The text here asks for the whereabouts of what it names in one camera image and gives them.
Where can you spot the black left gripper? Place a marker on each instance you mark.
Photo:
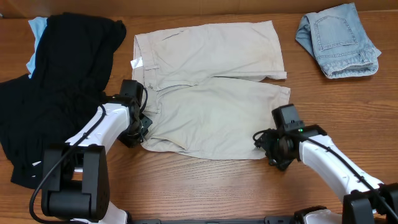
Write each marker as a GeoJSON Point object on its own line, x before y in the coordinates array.
{"type": "Point", "coordinates": [137, 132]}

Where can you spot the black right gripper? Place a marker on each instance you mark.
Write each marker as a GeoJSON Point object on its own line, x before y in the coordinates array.
{"type": "Point", "coordinates": [272, 149]}

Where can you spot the beige shorts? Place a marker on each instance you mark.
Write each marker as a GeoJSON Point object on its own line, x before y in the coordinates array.
{"type": "Point", "coordinates": [208, 90]}

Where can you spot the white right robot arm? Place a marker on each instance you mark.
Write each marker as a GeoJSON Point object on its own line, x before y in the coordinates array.
{"type": "Point", "coordinates": [361, 194]}

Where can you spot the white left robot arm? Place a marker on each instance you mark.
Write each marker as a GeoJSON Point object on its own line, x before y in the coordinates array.
{"type": "Point", "coordinates": [75, 185]}

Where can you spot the black garment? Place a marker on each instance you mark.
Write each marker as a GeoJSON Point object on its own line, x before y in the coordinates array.
{"type": "Point", "coordinates": [73, 63]}

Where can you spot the folded light blue jeans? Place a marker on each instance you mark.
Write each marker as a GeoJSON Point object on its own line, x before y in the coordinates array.
{"type": "Point", "coordinates": [336, 39]}

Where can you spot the light blue garment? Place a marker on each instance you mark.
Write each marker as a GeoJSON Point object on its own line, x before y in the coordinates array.
{"type": "Point", "coordinates": [37, 26]}

